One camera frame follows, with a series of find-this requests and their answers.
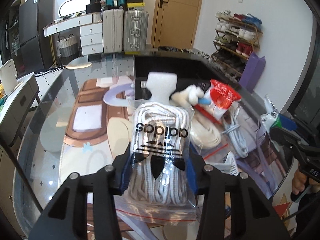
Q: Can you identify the round wooden stool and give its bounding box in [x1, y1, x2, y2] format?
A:
[66, 56, 92, 69]

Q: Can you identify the adidas shoelace bag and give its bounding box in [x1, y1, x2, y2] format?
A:
[116, 100, 196, 225]

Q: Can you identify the right hand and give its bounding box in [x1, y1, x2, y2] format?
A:
[292, 166, 311, 195]

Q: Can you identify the black handbag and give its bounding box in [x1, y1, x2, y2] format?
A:
[86, 0, 101, 14]

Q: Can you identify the grey side cabinet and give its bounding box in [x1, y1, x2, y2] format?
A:
[1, 73, 39, 146]

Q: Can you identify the anime printed mat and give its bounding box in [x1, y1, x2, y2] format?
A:
[58, 76, 301, 240]

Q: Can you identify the white plush toy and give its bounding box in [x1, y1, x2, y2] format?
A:
[171, 85, 211, 108]

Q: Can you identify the cream rope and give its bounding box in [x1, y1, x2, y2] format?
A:
[191, 109, 222, 151]

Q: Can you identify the red white packet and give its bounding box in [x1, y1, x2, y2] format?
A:
[194, 79, 241, 124]

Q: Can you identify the oval mirror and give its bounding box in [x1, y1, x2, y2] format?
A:
[58, 0, 90, 18]

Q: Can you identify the woven laundry basket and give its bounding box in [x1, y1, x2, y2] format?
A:
[57, 34, 79, 66]

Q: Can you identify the wooden shoe rack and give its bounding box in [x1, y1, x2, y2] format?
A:
[212, 10, 263, 82]

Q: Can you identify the wooden door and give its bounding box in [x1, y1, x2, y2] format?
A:
[151, 0, 202, 49]

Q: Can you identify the purple paper bag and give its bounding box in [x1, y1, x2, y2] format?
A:
[239, 52, 266, 93]

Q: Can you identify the black refrigerator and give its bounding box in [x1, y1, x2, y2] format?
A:
[18, 0, 54, 74]

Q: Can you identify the silver suitcase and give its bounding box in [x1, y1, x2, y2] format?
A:
[123, 10, 149, 51]

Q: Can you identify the white foam block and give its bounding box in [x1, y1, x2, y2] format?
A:
[146, 72, 177, 105]

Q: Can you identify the black cardboard box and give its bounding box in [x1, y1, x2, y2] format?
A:
[133, 51, 239, 100]

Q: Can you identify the white suitcase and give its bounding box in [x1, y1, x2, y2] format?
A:
[103, 9, 124, 54]

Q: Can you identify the white cable bundle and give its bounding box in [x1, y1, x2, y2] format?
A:
[221, 104, 250, 158]

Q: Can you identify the white dresser with drawers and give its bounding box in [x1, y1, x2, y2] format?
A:
[43, 12, 104, 56]

